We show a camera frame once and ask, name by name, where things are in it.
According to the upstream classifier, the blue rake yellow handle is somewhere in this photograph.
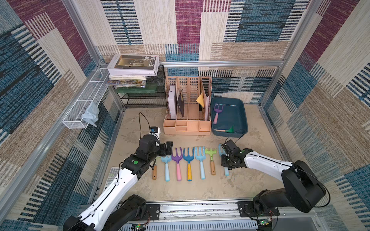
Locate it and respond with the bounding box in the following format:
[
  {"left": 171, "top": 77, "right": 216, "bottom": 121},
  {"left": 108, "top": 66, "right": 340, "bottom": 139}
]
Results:
[{"left": 183, "top": 147, "right": 194, "bottom": 182}]

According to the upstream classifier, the dark thin book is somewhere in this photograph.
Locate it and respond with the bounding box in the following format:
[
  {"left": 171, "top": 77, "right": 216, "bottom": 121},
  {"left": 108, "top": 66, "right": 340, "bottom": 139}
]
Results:
[{"left": 177, "top": 90, "right": 185, "bottom": 117}]

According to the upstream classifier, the purple shovel pink handle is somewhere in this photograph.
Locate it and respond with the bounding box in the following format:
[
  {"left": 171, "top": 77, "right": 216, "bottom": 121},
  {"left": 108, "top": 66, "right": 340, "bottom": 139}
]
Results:
[{"left": 213, "top": 104, "right": 224, "bottom": 125}]

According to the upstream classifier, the dark teal storage box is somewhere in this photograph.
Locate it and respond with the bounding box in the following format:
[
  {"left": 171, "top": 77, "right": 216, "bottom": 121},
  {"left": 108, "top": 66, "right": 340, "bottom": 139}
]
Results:
[{"left": 211, "top": 97, "right": 248, "bottom": 138}]

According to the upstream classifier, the pink plastic desk organizer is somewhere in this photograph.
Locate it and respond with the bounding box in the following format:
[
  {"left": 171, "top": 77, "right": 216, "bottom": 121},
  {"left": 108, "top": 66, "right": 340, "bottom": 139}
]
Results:
[{"left": 163, "top": 77, "right": 212, "bottom": 136}]

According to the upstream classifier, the black mesh wire shelf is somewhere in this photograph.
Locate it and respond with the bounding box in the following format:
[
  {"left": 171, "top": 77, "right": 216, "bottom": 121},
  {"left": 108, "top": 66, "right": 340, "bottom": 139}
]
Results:
[{"left": 116, "top": 65, "right": 166, "bottom": 108}]

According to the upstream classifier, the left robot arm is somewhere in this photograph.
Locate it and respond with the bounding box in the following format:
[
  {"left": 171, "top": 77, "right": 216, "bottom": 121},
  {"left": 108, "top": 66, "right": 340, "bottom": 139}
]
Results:
[{"left": 63, "top": 133, "right": 173, "bottom": 231}]

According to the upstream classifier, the light blue claw rake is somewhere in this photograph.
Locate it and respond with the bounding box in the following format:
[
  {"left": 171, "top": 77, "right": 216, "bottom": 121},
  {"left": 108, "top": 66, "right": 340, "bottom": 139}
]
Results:
[{"left": 161, "top": 156, "right": 172, "bottom": 182}]

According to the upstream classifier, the green trowel wooden handle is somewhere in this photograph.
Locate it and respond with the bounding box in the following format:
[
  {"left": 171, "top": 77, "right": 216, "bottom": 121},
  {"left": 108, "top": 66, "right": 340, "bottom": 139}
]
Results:
[{"left": 205, "top": 148, "right": 217, "bottom": 176}]

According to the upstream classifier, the light blue fork rake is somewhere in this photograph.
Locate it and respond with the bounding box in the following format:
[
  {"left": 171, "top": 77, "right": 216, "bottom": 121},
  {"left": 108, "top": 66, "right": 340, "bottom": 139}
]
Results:
[{"left": 194, "top": 146, "right": 206, "bottom": 180}]

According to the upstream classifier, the stack of books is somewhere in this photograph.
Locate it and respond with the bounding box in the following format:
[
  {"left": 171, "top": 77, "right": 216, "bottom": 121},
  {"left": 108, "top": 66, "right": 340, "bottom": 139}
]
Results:
[{"left": 105, "top": 54, "right": 160, "bottom": 88}]

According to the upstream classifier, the white wire wall basket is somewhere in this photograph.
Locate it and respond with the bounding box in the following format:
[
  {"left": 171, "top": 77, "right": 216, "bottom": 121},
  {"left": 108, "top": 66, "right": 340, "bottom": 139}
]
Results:
[{"left": 63, "top": 68, "right": 108, "bottom": 129}]

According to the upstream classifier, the white book in organizer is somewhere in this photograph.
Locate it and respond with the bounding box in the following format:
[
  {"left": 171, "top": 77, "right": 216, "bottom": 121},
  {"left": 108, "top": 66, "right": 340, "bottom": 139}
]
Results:
[{"left": 168, "top": 85, "right": 177, "bottom": 119}]

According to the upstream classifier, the dark green rake wooden handle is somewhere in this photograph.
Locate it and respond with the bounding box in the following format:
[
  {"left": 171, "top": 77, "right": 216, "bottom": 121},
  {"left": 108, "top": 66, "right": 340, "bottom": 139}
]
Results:
[{"left": 215, "top": 126, "right": 235, "bottom": 133}]

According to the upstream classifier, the purple rake pink handle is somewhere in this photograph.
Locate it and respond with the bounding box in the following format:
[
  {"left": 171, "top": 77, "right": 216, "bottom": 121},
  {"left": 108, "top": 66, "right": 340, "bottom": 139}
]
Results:
[{"left": 172, "top": 147, "right": 183, "bottom": 182}]

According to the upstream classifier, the white crumpled cloth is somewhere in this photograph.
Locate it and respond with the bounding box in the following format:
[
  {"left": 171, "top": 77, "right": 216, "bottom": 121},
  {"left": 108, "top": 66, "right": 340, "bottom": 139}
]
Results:
[{"left": 82, "top": 102, "right": 100, "bottom": 127}]

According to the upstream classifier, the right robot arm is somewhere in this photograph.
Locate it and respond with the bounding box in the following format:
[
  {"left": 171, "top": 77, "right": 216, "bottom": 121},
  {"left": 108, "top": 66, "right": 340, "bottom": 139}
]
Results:
[{"left": 221, "top": 140, "right": 327, "bottom": 217}]

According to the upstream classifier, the white remote keypad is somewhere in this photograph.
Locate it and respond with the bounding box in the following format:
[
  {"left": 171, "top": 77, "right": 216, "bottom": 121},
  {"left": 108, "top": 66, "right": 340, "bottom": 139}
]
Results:
[{"left": 104, "top": 167, "right": 119, "bottom": 189}]

